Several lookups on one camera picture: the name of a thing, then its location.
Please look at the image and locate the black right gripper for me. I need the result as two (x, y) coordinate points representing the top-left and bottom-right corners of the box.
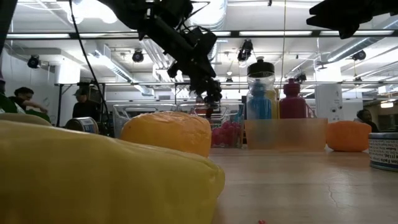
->
(305, 0), (398, 40)

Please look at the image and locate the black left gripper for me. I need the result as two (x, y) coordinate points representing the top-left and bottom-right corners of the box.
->
(166, 26), (219, 93)

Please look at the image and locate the dark toy grape bunch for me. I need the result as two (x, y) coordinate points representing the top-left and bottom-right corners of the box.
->
(193, 77), (223, 106)

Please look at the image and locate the clear bottle black cap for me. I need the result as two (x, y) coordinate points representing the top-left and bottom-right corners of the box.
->
(246, 56), (277, 121)

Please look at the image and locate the blue plastic bottle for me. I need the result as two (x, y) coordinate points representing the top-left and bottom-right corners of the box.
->
(248, 79), (274, 121)

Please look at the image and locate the red toy grape bunch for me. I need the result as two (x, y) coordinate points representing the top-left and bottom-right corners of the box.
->
(210, 120), (246, 148)

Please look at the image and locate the yellow plastic bottle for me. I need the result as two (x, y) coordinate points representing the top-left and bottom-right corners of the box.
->
(266, 88), (280, 120)

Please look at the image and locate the purple plastic bottle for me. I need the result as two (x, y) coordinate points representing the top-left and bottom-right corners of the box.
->
(279, 78), (309, 120)

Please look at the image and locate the black light bar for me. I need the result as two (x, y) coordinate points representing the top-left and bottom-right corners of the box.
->
(0, 29), (398, 39)

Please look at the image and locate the black ceiling spotlight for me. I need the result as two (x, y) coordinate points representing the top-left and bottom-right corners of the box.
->
(352, 49), (368, 62)
(26, 54), (42, 70)
(131, 49), (145, 63)

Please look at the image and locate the clear plastic bin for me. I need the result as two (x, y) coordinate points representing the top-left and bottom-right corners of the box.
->
(112, 102), (182, 141)
(178, 102), (247, 149)

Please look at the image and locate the orange toy mango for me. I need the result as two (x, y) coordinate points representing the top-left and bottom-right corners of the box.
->
(119, 111), (213, 159)

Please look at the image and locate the person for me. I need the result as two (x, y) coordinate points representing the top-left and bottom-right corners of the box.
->
(8, 86), (50, 115)
(72, 88), (101, 121)
(355, 108), (381, 134)

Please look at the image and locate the orange translucent plastic bin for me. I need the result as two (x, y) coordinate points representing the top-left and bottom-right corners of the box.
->
(243, 117), (330, 151)

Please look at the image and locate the orange toy fruit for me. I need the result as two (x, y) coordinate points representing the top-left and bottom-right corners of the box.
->
(325, 120), (373, 153)

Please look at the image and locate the small silver blue-label can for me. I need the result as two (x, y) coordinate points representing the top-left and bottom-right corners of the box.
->
(64, 116), (100, 136)

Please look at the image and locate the silver tin can white label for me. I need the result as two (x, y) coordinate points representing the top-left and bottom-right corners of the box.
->
(368, 132), (398, 173)

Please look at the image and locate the yellow toy banana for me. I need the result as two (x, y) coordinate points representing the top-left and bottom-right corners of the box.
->
(0, 119), (226, 224)

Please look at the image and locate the black hanging camera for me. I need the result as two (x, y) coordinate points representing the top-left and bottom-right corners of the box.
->
(236, 39), (254, 63)

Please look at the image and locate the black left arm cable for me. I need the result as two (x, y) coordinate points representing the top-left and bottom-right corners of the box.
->
(68, 0), (110, 128)

